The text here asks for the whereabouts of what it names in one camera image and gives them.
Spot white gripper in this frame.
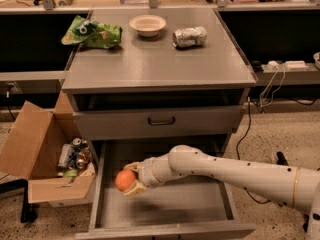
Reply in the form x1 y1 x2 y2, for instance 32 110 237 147
123 159 162 197

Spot orange fruit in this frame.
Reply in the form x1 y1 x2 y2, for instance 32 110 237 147
115 169 136 192

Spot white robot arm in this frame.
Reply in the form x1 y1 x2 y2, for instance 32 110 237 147
116 145 320 240

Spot open grey lower drawer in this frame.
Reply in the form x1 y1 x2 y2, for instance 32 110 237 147
75 139 255 240

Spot grey drawer cabinet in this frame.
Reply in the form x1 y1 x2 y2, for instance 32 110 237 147
61 7 258 142

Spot cans in cardboard box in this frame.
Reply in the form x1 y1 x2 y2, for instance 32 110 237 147
57 138 96 177

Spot cardboard box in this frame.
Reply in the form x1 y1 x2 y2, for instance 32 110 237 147
0 93 95 207

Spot black chair leg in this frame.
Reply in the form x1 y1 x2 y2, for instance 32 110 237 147
0 179 37 223

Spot black stand leg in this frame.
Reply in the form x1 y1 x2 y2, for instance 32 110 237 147
276 152 288 166

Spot green chip bag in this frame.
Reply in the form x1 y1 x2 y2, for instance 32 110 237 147
61 15 122 49

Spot crushed silver can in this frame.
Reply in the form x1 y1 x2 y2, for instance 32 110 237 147
172 26 207 48

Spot white paper bowl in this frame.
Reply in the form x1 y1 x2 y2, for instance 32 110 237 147
129 15 166 37

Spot white power strip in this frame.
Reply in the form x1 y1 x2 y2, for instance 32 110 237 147
262 61 309 72

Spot grey drawer with black handle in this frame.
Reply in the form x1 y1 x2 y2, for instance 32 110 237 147
74 106 244 140

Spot black power cable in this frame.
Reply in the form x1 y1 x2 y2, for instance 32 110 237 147
235 97 273 206

